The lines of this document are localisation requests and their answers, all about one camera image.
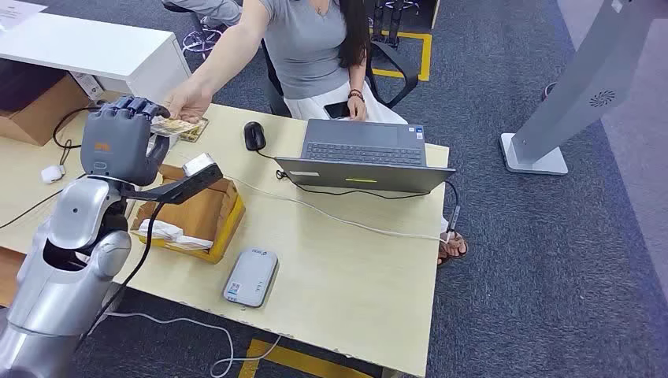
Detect person's right hand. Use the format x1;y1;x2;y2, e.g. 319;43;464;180
162;86;213;124

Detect person's left hand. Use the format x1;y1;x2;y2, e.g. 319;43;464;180
347;95;368;122

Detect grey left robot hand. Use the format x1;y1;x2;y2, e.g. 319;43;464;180
80;95;172;187

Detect patterned ID card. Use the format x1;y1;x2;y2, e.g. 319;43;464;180
150;117;202;138

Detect black computer mouse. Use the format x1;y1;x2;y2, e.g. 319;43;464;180
243;121;267;152

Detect cardboard box yellow rim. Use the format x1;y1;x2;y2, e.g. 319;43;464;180
130;164;247;265

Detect patterned yellow green card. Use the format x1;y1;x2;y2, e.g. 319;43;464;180
180;118;210;143

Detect person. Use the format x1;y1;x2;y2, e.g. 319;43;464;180
162;0;409;126

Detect person's leg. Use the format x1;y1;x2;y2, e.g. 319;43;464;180
161;0;243;28

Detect grey white card reader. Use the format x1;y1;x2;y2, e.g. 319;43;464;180
223;247;279;309

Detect grey laptop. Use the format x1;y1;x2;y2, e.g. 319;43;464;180
275;118;456;195

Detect black stool chrome base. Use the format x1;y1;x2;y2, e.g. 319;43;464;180
162;2;231;59

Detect small white rounded case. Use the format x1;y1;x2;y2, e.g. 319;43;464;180
40;165;67;184

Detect white printed box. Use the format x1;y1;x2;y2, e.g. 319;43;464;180
70;72;106;101

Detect brown cardboard carton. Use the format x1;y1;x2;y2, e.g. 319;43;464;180
0;72;92;147

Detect yellow floor tape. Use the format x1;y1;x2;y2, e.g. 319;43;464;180
237;339;374;378
369;31;433;83

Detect black stand legs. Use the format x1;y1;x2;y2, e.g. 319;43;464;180
371;0;406;50

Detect white desk shelf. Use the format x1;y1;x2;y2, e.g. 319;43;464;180
0;11;191;106

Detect brown wooden drawer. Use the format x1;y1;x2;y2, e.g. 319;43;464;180
0;246;27;309

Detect white printed paper sheet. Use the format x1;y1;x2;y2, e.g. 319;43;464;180
0;0;48;32

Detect grey kiosk stand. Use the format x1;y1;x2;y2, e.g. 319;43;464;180
499;0;668;176

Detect black looped cable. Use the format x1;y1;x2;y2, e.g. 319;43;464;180
52;106;101;167

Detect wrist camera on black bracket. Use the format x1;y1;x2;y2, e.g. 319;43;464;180
121;152;225;206

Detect black camera cable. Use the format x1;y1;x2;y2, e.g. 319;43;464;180
75;202;167;350

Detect long black cable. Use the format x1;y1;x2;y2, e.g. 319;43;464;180
0;174;87;232

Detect white desk cable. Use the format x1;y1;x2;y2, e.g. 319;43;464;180
223;173;451;244

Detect white floor cable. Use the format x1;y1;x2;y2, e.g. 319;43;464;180
104;312;283;378

